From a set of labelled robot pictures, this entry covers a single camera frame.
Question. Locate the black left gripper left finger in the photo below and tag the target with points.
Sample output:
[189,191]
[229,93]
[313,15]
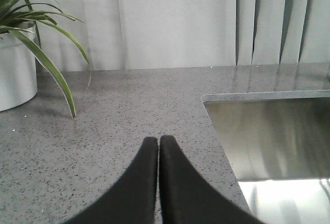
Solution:
[132,198]

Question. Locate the white plant pot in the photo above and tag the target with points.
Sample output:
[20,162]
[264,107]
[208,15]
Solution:
[18,72]

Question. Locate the green potted plant leaves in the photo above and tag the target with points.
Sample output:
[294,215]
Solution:
[21,19]

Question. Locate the white pleated curtain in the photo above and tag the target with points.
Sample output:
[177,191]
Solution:
[145,34]

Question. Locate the stainless steel sink basin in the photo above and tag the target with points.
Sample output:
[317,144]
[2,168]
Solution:
[277,144]

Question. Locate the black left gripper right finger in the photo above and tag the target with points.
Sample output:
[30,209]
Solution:
[186,197]

